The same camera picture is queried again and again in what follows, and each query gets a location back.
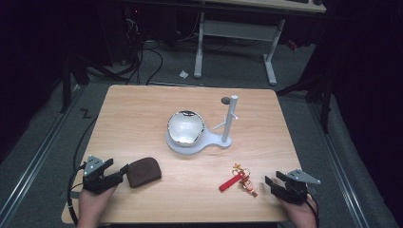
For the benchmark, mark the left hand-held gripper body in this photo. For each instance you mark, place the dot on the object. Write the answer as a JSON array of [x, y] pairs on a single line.
[[95, 180]]

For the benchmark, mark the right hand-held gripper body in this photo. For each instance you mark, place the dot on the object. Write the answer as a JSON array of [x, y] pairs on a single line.
[[294, 190]]

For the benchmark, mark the brown pouch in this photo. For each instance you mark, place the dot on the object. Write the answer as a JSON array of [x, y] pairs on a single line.
[[144, 172]]

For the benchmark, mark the person's left hand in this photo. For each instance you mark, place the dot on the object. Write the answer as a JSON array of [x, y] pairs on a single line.
[[93, 205]]

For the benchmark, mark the person's right hand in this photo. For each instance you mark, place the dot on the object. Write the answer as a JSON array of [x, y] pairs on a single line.
[[299, 215]]

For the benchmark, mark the silver metal bowl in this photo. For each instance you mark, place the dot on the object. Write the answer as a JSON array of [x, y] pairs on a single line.
[[185, 128]]

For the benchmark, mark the white peg stand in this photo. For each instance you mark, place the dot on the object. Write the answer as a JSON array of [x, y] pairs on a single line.
[[228, 120]]

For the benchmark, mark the black metal stand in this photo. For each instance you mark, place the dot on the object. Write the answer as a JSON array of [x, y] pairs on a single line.
[[324, 101], [68, 82]]

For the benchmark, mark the dark round disc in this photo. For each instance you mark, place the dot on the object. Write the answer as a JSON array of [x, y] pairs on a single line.
[[225, 100]]

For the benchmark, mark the white crumpled paper scrap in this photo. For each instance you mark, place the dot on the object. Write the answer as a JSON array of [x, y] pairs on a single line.
[[183, 74]]

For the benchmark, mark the small red object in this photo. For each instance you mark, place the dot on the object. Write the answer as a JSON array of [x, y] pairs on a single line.
[[291, 44]]

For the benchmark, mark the metal floor rail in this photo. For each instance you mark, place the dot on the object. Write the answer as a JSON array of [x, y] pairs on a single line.
[[339, 164], [34, 158]]

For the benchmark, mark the white frame desk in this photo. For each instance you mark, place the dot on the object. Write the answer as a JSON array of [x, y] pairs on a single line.
[[236, 30]]

